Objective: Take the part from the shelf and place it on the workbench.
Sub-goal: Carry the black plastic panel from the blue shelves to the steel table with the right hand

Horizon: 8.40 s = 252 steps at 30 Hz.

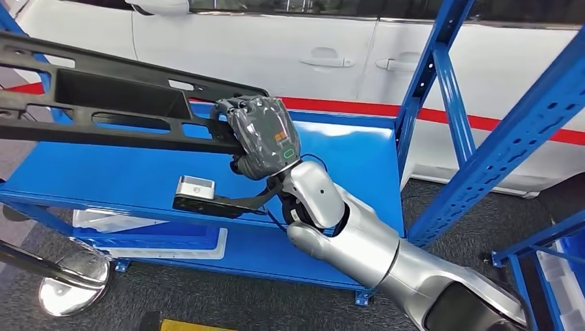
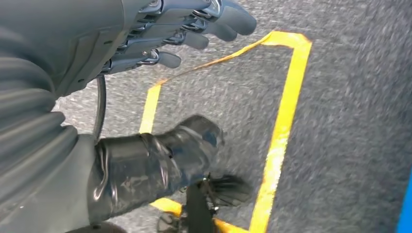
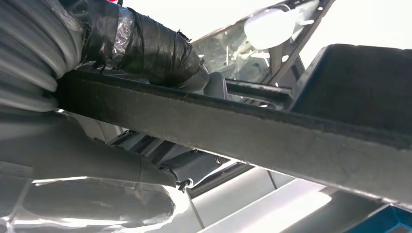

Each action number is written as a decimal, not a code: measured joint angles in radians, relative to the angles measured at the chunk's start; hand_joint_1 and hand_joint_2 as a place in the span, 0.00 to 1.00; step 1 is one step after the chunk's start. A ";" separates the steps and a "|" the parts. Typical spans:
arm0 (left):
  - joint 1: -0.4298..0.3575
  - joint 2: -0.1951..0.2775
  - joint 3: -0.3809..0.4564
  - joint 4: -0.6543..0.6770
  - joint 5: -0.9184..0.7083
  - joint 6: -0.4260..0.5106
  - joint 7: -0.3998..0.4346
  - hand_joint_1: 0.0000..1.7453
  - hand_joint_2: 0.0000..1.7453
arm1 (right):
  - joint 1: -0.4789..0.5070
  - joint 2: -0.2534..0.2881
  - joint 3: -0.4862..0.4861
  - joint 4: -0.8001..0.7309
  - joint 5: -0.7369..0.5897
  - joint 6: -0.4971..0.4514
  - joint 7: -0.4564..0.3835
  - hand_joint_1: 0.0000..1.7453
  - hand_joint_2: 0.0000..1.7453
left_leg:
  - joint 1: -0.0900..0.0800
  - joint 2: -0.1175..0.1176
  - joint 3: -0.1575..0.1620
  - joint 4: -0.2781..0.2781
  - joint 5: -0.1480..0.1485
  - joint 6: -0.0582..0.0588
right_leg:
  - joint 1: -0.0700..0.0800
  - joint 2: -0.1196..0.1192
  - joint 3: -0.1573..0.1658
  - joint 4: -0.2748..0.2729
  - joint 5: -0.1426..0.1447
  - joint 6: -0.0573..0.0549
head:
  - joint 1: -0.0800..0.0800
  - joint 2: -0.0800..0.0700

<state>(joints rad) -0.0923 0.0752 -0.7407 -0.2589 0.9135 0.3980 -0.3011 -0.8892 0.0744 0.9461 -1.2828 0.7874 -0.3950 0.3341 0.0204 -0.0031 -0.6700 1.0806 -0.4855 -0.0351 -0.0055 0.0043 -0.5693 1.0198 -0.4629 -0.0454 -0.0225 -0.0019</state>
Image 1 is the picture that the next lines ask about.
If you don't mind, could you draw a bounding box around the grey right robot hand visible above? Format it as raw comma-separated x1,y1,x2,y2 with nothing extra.
210,94,303,181

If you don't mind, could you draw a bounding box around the long black plastic part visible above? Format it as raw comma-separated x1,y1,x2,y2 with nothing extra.
0,30,270,157

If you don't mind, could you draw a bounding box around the blue metal shelf rack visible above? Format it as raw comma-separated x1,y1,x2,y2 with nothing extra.
491,210,585,331
0,0,585,307

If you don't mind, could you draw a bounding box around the white car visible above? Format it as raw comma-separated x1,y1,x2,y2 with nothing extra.
0,0,585,199

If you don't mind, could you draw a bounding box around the red barrier belt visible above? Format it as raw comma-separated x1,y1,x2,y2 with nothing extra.
0,82,585,147

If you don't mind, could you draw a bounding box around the black flat plate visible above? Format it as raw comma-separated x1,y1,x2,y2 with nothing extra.
137,311,161,331

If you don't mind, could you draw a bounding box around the chrome stanchion with chrome base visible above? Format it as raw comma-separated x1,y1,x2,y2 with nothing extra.
0,239,113,319

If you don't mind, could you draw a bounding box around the black stanchion with disc base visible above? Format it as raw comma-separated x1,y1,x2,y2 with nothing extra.
0,204,29,223

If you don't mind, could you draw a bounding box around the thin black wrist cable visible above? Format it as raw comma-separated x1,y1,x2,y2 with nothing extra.
265,152,328,232

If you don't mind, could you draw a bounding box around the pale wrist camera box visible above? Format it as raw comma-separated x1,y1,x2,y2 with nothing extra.
177,175,216,201

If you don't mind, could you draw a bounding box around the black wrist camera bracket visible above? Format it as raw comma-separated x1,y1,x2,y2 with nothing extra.
172,175,284,219

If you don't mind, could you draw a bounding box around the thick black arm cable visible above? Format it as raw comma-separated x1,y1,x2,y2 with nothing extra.
495,276,538,331

